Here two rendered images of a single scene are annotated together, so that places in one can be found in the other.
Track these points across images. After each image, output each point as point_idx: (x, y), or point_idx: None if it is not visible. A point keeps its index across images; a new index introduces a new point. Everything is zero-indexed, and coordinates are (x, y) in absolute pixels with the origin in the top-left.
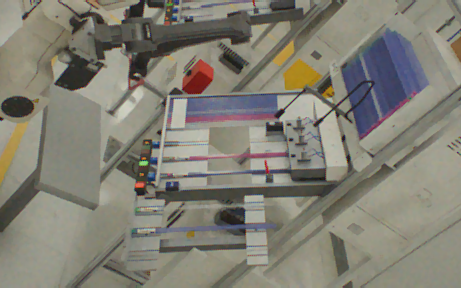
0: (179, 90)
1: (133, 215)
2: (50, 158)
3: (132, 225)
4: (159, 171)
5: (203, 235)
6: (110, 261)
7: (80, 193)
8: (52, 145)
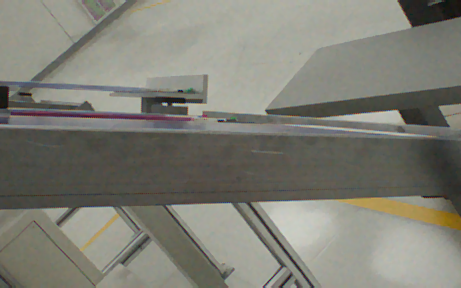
0: None
1: (182, 83)
2: (352, 46)
3: (175, 87)
4: (224, 112)
5: (126, 268)
6: (276, 269)
7: (288, 86)
8: (376, 42)
